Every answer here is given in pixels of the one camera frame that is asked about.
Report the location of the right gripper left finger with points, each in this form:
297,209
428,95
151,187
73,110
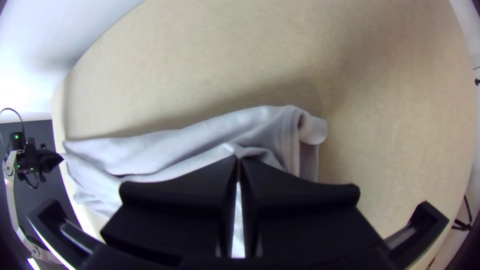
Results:
180,210

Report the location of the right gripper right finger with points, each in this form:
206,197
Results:
300,217

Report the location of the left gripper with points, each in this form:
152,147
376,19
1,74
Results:
39,160

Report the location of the light grey t-shirt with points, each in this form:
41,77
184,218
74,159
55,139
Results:
187,150

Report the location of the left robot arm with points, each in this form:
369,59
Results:
11,187

